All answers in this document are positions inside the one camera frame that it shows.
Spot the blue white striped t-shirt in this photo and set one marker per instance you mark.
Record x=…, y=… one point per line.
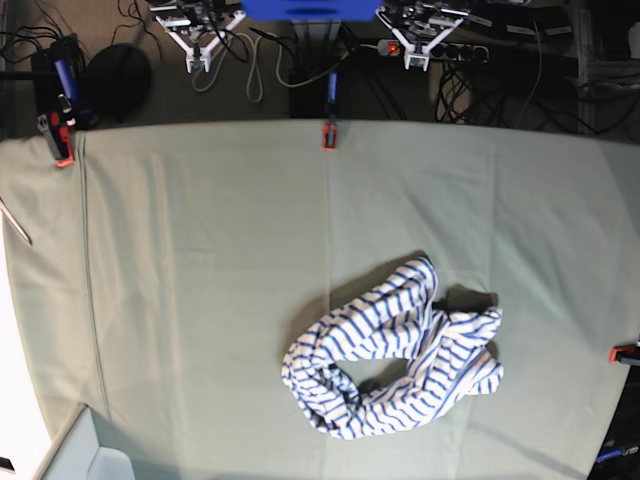
x=446, y=355

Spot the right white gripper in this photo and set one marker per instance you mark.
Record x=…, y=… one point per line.
x=198, y=27

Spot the red black clamp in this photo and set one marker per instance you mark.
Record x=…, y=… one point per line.
x=55, y=92
x=330, y=126
x=628, y=354

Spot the red black centre clamp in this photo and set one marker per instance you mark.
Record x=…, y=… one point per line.
x=330, y=126

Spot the blue box overhead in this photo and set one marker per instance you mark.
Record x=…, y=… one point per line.
x=307, y=10

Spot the red black left clamp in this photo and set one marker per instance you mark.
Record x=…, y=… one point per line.
x=55, y=92

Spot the black round disc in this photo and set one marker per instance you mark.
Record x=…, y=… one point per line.
x=118, y=82

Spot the red black right clamp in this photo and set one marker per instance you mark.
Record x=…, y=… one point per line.
x=628, y=354

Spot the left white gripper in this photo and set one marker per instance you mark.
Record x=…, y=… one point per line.
x=420, y=26

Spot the metal strip on cloth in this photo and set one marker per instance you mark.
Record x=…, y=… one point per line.
x=15, y=224

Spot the black power strip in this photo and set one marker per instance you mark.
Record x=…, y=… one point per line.
x=444, y=52

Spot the green table cloth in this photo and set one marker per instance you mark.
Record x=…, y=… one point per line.
x=160, y=278

